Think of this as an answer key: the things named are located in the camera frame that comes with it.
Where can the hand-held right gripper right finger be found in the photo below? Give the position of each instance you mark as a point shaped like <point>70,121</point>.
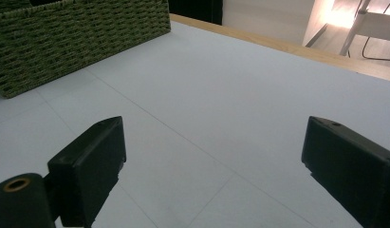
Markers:
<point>350,167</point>

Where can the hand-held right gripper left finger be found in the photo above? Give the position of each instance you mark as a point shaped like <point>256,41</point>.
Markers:
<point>88,164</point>

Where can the green woven basket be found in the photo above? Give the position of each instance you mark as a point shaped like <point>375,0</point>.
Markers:
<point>72,41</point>

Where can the black panel on stand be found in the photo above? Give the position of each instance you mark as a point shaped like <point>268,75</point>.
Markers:
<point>195,9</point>

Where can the white desk frame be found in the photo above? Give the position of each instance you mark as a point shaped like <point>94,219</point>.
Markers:
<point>376,25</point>

